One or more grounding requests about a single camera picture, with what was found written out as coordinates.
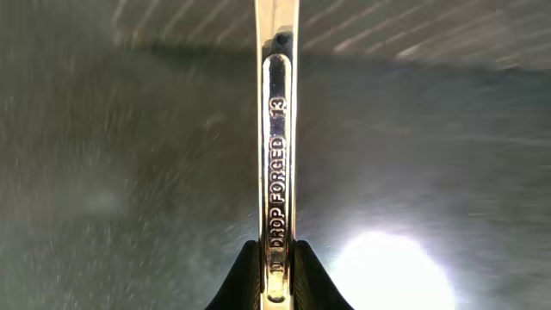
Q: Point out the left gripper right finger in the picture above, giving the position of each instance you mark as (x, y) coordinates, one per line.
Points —
(307, 284)

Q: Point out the wrench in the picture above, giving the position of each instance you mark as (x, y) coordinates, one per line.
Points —
(276, 150)

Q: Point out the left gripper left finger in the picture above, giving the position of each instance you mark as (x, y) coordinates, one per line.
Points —
(245, 284)

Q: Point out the black pegboard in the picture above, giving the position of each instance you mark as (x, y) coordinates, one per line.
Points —
(387, 23)

